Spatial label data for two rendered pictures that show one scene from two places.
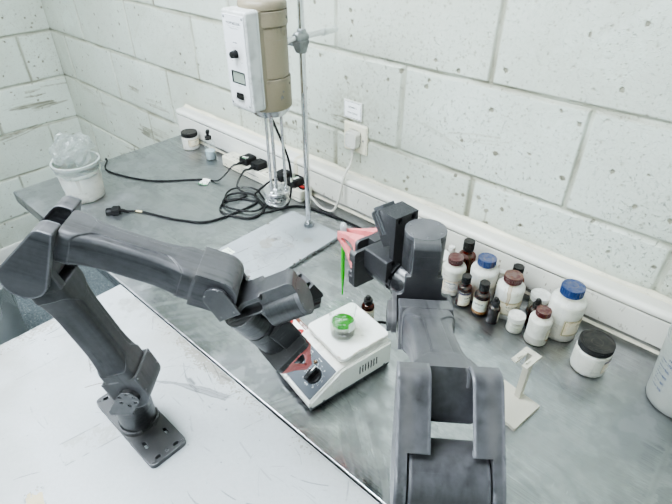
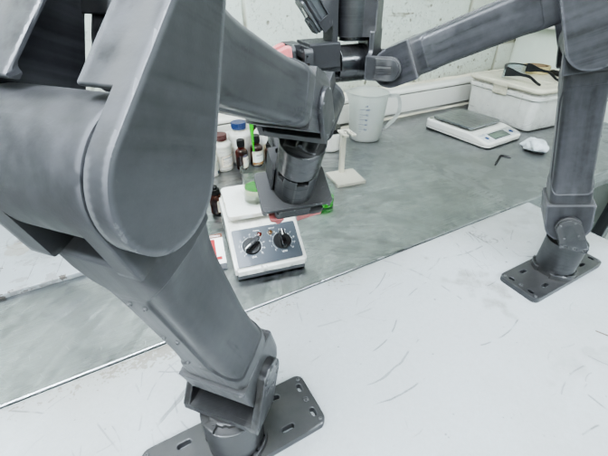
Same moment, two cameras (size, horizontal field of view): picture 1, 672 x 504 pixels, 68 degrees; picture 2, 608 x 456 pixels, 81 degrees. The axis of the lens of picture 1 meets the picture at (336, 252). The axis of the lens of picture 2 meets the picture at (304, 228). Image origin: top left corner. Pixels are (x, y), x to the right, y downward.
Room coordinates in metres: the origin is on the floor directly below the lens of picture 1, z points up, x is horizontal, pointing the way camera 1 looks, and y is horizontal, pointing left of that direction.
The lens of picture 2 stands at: (0.42, 0.52, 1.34)
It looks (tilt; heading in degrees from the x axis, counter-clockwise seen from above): 35 degrees down; 289
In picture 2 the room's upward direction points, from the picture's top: straight up
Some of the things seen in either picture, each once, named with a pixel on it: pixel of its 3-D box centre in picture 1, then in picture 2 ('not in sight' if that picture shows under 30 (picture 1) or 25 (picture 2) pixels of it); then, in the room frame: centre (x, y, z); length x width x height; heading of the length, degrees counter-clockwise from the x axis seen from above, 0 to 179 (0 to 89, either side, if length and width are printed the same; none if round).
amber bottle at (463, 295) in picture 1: (464, 289); (242, 154); (0.88, -0.30, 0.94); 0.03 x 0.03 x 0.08
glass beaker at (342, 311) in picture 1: (341, 319); (254, 184); (0.70, -0.01, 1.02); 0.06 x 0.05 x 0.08; 74
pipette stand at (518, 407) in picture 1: (515, 383); (346, 156); (0.60, -0.33, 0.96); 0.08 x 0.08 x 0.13; 39
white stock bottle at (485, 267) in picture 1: (483, 277); (240, 141); (0.91, -0.34, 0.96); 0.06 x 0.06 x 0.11
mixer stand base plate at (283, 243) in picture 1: (278, 244); (33, 242); (1.12, 0.16, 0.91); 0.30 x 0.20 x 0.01; 138
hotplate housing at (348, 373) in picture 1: (337, 351); (259, 223); (0.70, 0.00, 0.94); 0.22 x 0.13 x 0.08; 127
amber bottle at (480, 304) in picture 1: (482, 297); (256, 150); (0.86, -0.33, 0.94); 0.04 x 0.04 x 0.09
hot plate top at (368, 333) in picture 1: (347, 330); (254, 198); (0.71, -0.02, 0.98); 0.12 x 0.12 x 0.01; 37
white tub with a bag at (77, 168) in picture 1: (76, 165); not in sight; (1.40, 0.80, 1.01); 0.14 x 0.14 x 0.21
